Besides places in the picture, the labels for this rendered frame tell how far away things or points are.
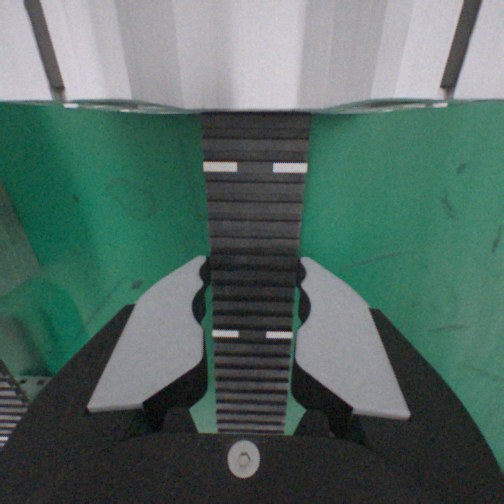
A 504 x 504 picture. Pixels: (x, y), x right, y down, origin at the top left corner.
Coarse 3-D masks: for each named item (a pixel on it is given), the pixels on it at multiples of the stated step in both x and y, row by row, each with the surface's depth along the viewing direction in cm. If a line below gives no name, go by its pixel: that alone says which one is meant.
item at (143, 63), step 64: (0, 0) 4; (64, 0) 4; (128, 0) 5; (192, 0) 7; (256, 0) 7; (320, 0) 7; (384, 0) 4; (448, 0) 4; (0, 64) 4; (64, 64) 4; (128, 64) 5; (192, 64) 7; (256, 64) 7; (320, 64) 7; (384, 64) 4; (448, 64) 4
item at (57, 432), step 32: (96, 352) 7; (64, 384) 6; (96, 384) 6; (32, 416) 6; (64, 416) 6; (96, 416) 6; (128, 416) 6; (32, 448) 5; (64, 448) 5; (96, 448) 5; (0, 480) 5; (32, 480) 5
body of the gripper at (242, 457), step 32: (320, 416) 6; (128, 448) 5; (160, 448) 5; (192, 448) 5; (224, 448) 5; (256, 448) 5; (288, 448) 5; (320, 448) 5; (352, 448) 5; (64, 480) 4; (96, 480) 4; (128, 480) 4; (160, 480) 4; (192, 480) 4; (224, 480) 4; (256, 480) 4; (288, 480) 4; (320, 480) 4; (352, 480) 4; (384, 480) 4; (416, 480) 4
